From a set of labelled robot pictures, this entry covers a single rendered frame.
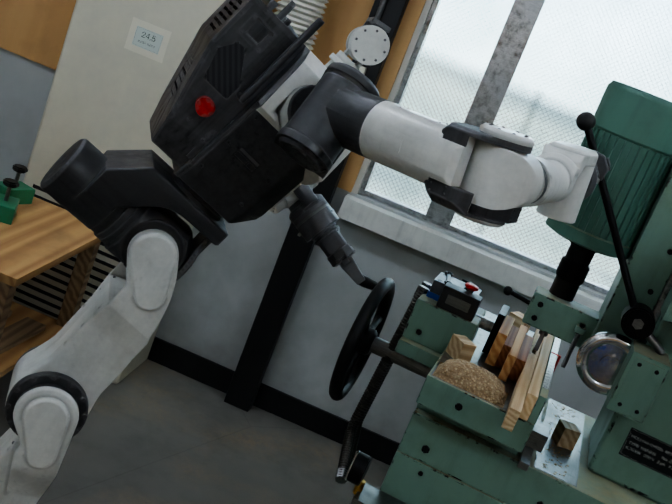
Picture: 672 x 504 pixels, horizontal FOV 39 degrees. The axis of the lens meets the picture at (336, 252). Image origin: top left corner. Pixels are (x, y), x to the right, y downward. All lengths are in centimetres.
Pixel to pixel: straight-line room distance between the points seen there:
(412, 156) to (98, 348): 71
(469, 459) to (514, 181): 71
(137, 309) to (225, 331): 178
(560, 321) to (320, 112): 77
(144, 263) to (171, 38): 149
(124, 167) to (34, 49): 196
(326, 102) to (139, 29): 171
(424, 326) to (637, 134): 57
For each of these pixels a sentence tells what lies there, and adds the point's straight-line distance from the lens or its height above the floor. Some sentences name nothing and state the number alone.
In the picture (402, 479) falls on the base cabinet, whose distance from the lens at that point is 192.
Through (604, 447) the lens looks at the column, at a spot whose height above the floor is 86.
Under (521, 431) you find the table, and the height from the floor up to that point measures 88.
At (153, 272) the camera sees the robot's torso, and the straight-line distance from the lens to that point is 166.
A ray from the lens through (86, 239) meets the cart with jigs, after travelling 295.
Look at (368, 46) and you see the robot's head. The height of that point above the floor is 141.
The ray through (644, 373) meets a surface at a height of 105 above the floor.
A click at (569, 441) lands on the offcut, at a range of 202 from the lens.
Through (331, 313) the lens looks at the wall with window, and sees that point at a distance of 335.
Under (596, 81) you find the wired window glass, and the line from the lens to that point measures 326.
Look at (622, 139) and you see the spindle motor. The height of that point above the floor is 141.
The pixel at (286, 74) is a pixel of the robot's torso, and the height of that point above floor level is 133.
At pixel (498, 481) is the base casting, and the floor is 75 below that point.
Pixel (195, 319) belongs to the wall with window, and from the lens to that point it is 348.
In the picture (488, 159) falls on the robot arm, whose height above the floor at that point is 134.
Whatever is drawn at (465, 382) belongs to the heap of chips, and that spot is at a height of 91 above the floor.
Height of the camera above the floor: 149
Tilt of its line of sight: 15 degrees down
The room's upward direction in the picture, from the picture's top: 21 degrees clockwise
